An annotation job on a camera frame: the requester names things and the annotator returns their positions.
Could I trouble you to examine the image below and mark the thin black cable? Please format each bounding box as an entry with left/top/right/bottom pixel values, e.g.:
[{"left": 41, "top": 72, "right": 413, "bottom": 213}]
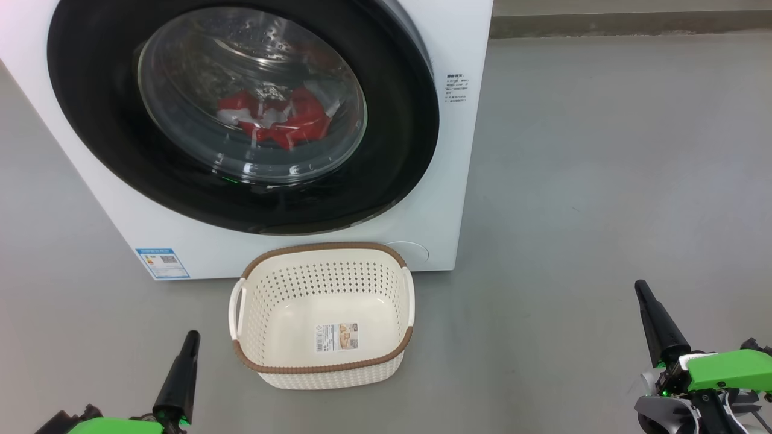
[{"left": 721, "top": 391, "right": 772, "bottom": 423}]

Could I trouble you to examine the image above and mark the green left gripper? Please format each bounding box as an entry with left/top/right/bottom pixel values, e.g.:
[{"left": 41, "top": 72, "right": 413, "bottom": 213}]
[{"left": 35, "top": 330, "right": 201, "bottom": 434}]

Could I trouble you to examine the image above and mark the red and white garment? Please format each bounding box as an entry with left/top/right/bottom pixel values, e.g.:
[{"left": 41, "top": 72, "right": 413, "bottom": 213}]
[{"left": 217, "top": 87, "right": 341, "bottom": 150}]

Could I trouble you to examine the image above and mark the white front-load washing machine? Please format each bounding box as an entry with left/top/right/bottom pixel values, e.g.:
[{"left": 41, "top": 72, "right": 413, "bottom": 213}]
[{"left": 0, "top": 0, "right": 494, "bottom": 281}]

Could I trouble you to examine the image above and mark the paper product label sticker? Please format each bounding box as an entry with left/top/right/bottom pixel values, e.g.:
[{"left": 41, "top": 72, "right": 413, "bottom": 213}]
[{"left": 315, "top": 323, "right": 361, "bottom": 353}]

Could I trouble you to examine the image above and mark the stainless steel washing machine drum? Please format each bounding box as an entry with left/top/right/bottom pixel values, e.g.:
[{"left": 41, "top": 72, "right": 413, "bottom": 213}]
[{"left": 140, "top": 7, "right": 366, "bottom": 178}]

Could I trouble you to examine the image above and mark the cream perforated basket brown rim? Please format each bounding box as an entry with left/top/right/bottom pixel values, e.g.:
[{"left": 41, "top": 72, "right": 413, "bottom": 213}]
[{"left": 228, "top": 242, "right": 416, "bottom": 391}]

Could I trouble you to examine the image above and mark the round white filter cover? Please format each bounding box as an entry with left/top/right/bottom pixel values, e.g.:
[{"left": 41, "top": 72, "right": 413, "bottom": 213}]
[{"left": 386, "top": 241, "right": 430, "bottom": 266}]

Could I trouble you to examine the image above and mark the blue energy label sticker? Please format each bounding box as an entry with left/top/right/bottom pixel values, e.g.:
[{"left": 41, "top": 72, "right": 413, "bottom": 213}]
[{"left": 135, "top": 248, "right": 191, "bottom": 280}]

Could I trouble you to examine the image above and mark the grey raised floor ledge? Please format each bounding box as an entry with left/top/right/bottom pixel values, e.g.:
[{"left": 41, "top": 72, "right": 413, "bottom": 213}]
[{"left": 490, "top": 11, "right": 772, "bottom": 40}]

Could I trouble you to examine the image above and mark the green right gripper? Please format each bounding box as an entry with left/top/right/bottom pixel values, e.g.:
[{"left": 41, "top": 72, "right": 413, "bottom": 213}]
[{"left": 634, "top": 280, "right": 772, "bottom": 401}]

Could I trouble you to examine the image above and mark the small printed text sticker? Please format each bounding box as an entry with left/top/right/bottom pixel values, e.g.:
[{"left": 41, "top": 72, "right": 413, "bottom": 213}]
[{"left": 445, "top": 74, "right": 471, "bottom": 104}]

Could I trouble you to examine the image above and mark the washing machine door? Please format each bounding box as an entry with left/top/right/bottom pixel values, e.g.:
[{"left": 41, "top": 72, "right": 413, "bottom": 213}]
[{"left": 47, "top": 0, "right": 440, "bottom": 236}]

